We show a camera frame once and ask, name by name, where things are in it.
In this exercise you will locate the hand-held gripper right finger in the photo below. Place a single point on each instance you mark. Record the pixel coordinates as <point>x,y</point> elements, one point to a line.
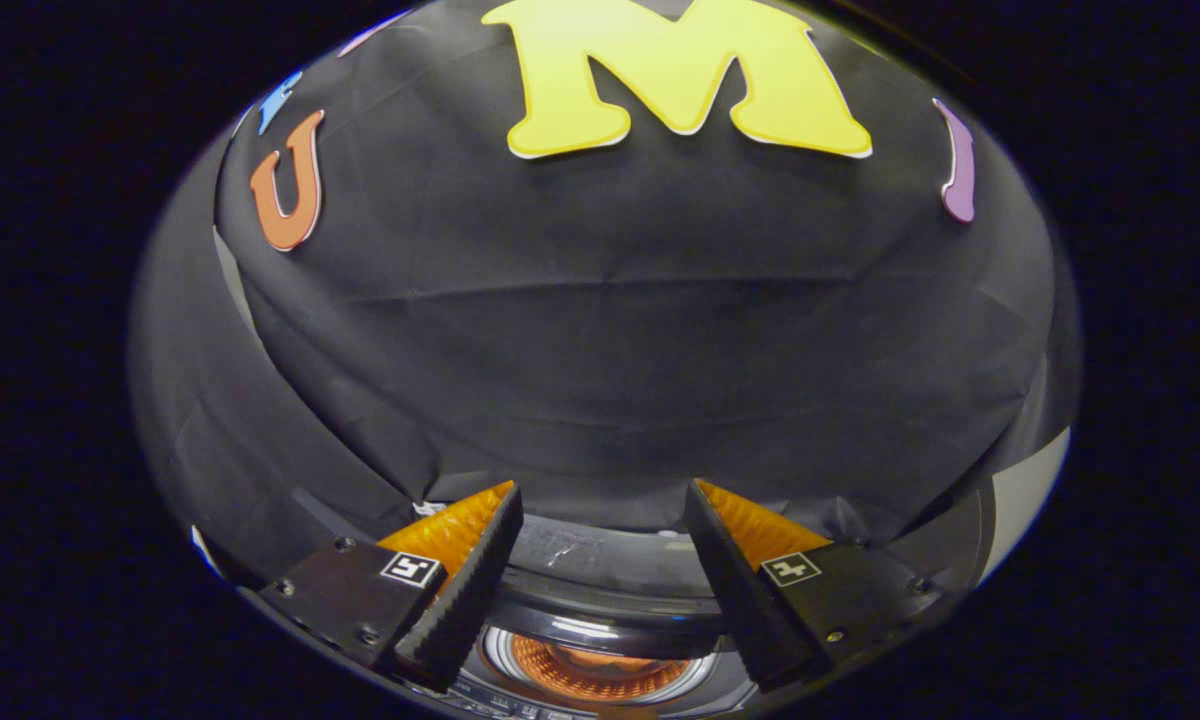
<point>730,590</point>

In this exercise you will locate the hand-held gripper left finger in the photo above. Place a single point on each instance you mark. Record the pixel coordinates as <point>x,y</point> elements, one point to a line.
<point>470,590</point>

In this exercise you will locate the black backdrop cloth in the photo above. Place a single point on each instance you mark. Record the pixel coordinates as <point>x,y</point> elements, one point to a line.
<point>610,330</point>

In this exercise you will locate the orange polo shirt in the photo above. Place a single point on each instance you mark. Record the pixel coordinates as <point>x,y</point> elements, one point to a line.
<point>600,670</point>

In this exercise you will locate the grey washing machine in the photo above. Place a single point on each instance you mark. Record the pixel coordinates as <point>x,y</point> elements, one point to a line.
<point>948,548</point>

